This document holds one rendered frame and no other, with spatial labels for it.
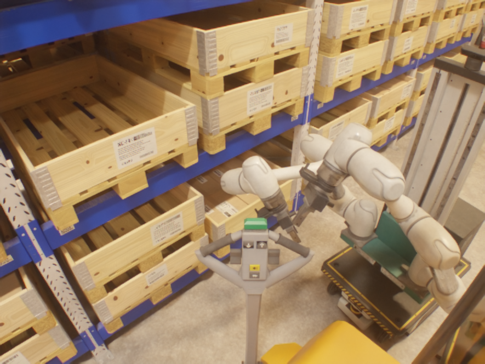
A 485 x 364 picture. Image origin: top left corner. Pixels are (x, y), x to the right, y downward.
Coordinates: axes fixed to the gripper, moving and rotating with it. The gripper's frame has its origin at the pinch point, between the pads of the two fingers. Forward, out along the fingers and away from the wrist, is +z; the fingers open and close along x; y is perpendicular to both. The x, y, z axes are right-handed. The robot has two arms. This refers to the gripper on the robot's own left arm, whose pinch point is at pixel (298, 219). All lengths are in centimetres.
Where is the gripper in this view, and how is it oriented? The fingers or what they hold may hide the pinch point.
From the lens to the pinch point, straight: 121.9
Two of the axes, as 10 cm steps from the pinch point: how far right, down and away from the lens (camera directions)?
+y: 8.7, 4.6, 1.8
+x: 0.1, -3.8, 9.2
